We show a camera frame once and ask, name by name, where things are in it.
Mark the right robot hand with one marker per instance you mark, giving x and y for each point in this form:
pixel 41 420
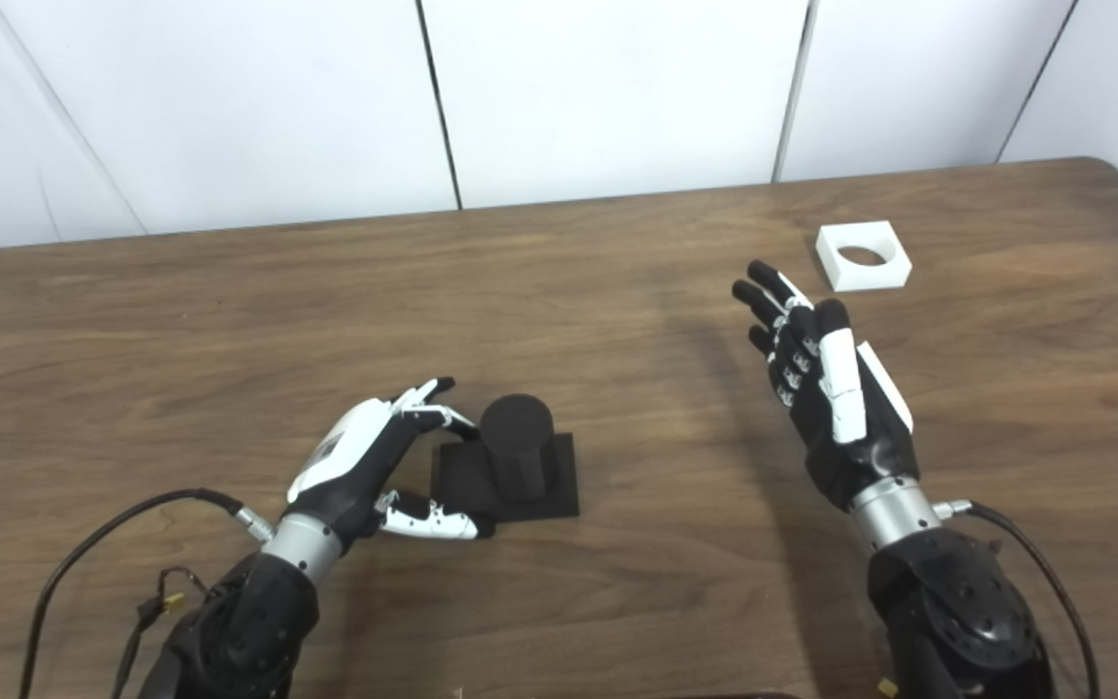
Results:
pixel 840 408

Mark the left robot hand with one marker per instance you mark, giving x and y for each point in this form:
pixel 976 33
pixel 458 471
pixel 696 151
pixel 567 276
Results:
pixel 350 466

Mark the white square piece with hole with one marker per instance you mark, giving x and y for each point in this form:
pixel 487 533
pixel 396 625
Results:
pixel 870 277

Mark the black peg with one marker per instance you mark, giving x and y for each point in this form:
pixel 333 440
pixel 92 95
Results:
pixel 515 437

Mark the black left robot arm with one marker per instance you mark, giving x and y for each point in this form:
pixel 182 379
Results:
pixel 248 621

